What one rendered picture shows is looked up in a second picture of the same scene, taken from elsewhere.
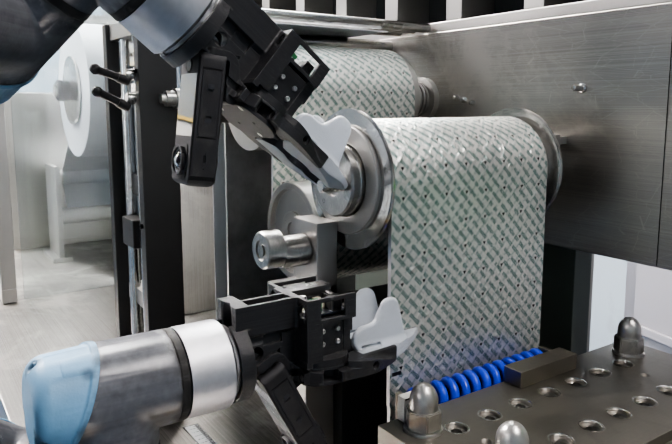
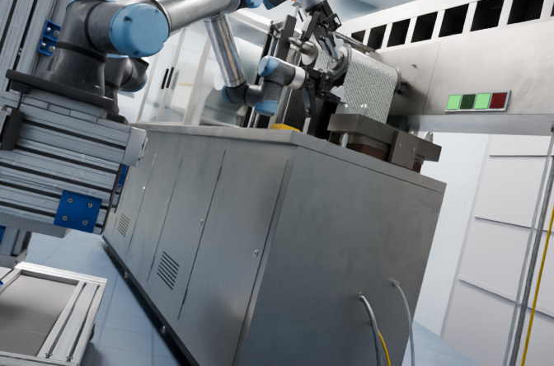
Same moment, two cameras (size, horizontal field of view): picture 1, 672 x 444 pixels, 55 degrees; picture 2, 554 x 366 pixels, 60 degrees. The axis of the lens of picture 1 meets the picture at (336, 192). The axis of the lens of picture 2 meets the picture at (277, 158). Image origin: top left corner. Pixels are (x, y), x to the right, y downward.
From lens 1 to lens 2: 129 cm
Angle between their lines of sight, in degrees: 13
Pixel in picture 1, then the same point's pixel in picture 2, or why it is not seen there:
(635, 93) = (427, 66)
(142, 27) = (305, 0)
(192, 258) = not seen: hidden behind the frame
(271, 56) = (330, 16)
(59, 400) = (272, 60)
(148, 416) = (285, 75)
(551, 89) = (406, 67)
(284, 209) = not seen: hidden behind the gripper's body
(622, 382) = not seen: hidden behind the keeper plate
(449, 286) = (359, 96)
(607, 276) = (452, 252)
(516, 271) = (380, 105)
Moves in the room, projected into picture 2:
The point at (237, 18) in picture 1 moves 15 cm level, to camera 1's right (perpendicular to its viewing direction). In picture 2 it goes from (324, 7) to (365, 16)
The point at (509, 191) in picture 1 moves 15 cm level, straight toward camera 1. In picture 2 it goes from (382, 81) to (377, 68)
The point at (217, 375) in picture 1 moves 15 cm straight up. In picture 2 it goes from (300, 75) to (312, 33)
